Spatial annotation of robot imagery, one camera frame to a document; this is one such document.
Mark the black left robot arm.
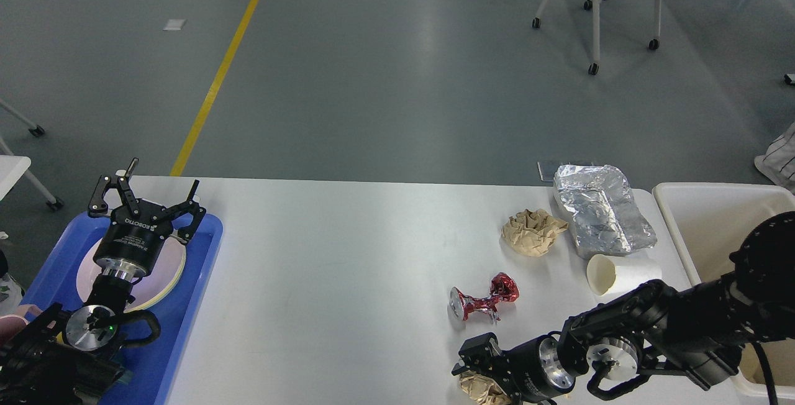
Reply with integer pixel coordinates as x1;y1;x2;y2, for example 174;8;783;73
2;158;206;404

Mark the pink ribbed mug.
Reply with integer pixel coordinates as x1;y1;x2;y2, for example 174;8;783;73
1;305;42;346

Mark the yellow plate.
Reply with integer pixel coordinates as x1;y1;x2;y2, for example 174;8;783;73
125;246;186;312

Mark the white plastic bin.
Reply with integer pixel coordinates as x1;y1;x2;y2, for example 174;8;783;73
652;183;794;404

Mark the brown paper front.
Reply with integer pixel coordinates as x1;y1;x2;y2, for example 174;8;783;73
459;371;512;404

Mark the pink plate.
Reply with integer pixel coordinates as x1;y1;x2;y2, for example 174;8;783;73
76;238;186;312

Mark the white side table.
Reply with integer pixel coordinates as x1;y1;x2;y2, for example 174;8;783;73
1;99;63;211

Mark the crushed red can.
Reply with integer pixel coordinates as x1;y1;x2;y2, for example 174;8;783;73
448;272;520;323

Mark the brown paper back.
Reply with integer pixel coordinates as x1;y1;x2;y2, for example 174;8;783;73
501;209;568;257

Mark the person in white tracksuit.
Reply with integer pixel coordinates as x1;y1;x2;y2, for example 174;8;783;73
753;122;795;193

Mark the foil sheet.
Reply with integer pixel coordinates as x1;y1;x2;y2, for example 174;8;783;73
553;164;658;260

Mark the white paper cup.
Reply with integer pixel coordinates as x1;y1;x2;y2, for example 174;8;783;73
586;254;662;296

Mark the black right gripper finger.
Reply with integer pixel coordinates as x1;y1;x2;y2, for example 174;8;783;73
452;332;507;387

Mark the blue plastic tray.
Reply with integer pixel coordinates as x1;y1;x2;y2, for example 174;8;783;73
24;213;222;404

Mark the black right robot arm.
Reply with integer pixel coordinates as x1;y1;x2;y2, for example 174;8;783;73
452;212;793;404

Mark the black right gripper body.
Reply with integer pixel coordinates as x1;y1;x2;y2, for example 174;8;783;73
502;334;576;404

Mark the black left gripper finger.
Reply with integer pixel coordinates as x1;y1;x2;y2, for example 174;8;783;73
141;180;206;244
87;157;143;227

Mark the brown paper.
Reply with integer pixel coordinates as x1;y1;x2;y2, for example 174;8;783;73
459;371;512;404
501;209;568;257

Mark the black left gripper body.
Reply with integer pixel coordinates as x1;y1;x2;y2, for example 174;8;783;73
93;218;173;278

